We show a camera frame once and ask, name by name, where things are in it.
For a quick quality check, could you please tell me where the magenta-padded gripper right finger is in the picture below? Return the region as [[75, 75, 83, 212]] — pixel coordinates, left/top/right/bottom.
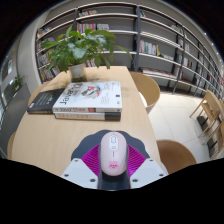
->
[[113, 145, 169, 191]]

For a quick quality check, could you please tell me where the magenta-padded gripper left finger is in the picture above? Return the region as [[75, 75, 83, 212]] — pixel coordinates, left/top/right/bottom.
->
[[61, 145, 114, 191]]

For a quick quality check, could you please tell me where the pink white computer mouse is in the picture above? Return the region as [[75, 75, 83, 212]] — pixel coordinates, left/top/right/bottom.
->
[[98, 131, 129, 177]]

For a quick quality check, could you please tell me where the dark printed mouse pad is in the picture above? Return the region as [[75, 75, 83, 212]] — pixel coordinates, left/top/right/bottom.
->
[[70, 129, 150, 161]]

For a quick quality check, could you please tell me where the white book with dark spine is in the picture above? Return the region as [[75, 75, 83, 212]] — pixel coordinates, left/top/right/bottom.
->
[[53, 111, 122, 122]]

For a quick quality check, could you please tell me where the white illustrated book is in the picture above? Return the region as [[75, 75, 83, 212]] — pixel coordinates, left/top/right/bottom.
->
[[52, 81, 123, 114]]

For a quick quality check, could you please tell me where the black book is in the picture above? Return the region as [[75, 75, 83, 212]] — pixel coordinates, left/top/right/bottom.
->
[[27, 88, 66, 115]]

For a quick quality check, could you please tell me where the light wooden slatted chair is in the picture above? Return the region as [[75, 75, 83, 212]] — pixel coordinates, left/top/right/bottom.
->
[[189, 89, 224, 159]]

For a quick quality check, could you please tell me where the small background potted plant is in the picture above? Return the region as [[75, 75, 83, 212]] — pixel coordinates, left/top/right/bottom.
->
[[13, 75, 25, 91]]

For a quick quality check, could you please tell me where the green potted plant white pot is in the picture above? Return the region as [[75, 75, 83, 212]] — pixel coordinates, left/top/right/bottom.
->
[[41, 25, 134, 81]]

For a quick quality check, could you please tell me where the grey shelf unit with books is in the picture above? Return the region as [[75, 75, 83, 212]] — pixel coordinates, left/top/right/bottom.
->
[[34, 1, 224, 101]]

